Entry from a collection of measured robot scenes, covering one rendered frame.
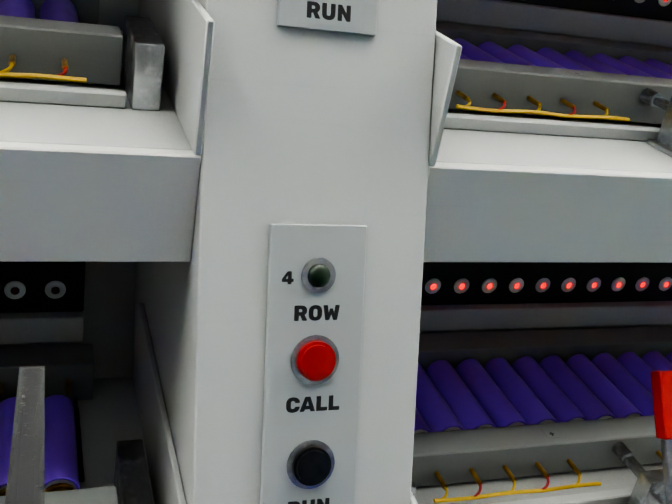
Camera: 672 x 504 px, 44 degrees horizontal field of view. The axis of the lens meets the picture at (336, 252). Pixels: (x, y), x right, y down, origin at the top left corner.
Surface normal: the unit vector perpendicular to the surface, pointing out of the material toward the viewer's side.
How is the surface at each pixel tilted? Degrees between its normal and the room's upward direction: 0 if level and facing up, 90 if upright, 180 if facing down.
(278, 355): 90
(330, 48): 90
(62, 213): 111
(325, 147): 90
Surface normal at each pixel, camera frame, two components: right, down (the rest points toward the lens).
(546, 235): 0.30, 0.46
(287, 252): 0.34, 0.11
